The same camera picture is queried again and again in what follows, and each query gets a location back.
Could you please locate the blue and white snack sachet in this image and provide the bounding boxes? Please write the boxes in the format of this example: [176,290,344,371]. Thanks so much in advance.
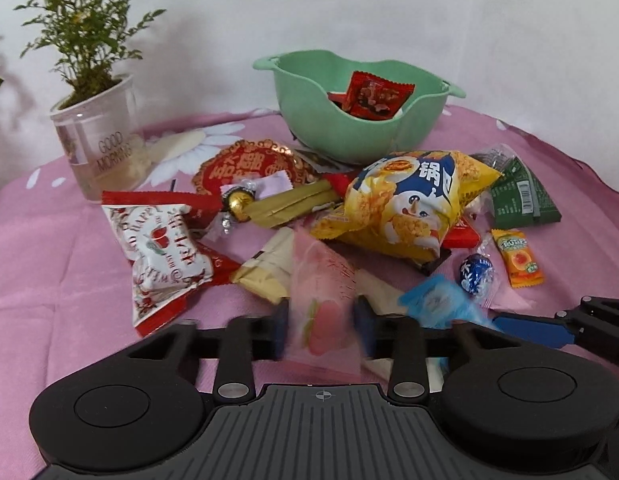
[398,275,494,328]

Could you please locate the pink peach snack packet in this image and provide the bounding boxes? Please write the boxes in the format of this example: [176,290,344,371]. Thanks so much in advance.
[284,229,361,382]

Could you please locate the cream beige sachet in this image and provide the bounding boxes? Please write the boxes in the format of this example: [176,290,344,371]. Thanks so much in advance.
[230,228,294,304]

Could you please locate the orange candy packet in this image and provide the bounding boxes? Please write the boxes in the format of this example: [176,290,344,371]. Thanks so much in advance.
[491,229,545,288]

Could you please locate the blue foil wrapped candy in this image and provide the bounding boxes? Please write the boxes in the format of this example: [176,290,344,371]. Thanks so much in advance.
[459,254,494,297]

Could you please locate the small red candy packet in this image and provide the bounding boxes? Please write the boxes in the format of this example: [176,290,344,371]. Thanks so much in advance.
[441,224,481,250]

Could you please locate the olive gold stick sachet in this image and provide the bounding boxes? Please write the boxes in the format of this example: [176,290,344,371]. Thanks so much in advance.
[244,179,341,229]

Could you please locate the green triangular snack packet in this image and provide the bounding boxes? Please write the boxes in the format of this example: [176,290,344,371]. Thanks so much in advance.
[489,157,562,230]

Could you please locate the yellow rice crust snack bag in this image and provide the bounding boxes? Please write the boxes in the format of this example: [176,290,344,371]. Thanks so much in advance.
[311,151,501,263]

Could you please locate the gold foil chocolate ball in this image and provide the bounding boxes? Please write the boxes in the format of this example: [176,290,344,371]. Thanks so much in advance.
[222,180,258,223]

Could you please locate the red white happy snack packet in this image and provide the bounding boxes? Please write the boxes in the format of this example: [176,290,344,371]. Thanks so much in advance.
[101,191,240,337]

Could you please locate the small pink candy wrapper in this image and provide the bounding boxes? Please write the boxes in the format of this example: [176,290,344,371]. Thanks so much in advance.
[255,170,293,200]

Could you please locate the red gold round packet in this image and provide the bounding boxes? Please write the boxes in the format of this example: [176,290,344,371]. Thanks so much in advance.
[192,139,317,195]

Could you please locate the red snack packet in bowl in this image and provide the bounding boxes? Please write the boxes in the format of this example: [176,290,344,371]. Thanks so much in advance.
[327,70,416,122]

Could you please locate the mint green plastic bowl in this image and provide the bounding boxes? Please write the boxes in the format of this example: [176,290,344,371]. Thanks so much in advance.
[253,50,467,165]

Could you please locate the potted plant in clear cup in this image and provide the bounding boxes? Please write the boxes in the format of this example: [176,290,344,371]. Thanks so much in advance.
[19,0,163,202]

